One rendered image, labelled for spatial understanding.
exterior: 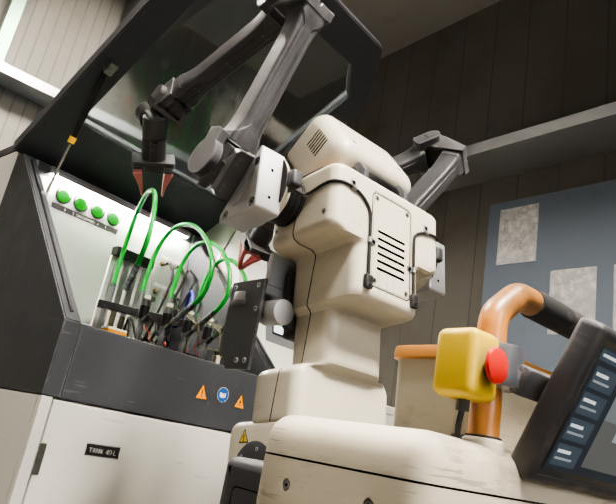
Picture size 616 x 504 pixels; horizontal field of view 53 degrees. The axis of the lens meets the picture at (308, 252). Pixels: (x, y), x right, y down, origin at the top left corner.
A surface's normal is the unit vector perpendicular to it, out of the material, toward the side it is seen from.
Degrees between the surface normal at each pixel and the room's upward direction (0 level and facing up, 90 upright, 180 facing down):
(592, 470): 115
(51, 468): 90
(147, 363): 90
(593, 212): 90
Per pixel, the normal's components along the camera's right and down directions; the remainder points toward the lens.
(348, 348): 0.67, -0.26
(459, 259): -0.73, -0.33
